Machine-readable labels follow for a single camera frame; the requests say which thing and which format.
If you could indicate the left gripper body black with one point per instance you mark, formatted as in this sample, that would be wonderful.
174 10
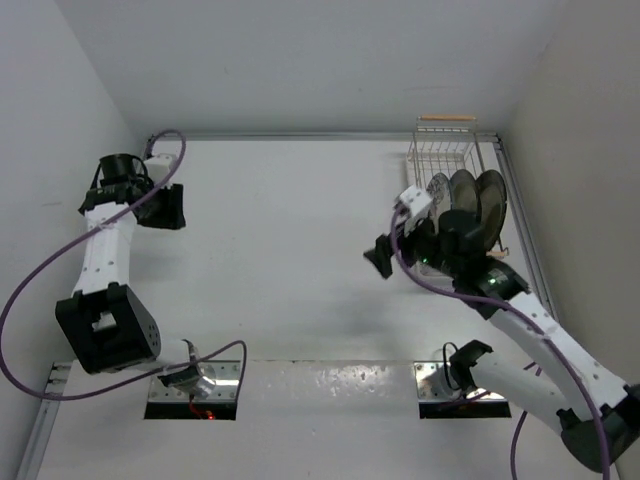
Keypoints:
157 211

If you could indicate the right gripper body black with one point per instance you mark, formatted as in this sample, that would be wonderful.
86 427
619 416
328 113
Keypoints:
420 246

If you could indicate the blue floral white plate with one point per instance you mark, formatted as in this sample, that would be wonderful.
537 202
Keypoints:
439 188

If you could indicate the grey rim cream plate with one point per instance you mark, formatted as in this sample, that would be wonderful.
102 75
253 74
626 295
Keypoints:
464 193

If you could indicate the black checkered rim plate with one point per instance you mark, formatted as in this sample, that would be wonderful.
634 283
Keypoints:
493 202

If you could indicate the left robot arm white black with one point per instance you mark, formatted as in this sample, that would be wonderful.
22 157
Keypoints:
106 324

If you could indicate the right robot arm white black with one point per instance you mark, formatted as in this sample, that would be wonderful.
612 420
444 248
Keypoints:
592 410

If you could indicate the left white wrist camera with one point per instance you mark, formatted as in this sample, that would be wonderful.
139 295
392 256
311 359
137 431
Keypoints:
159 166

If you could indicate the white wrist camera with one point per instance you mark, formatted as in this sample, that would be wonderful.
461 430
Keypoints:
159 166
415 203

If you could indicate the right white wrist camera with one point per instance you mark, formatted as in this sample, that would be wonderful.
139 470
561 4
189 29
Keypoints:
415 203

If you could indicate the wire dish rack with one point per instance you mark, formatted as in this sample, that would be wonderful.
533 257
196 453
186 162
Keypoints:
453 141

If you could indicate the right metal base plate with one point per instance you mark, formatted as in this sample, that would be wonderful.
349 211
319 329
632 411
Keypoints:
432 387

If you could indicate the metal base plate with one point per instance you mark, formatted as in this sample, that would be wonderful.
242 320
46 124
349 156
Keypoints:
432 387
214 381

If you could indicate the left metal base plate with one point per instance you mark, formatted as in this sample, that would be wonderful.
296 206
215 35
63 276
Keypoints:
214 381

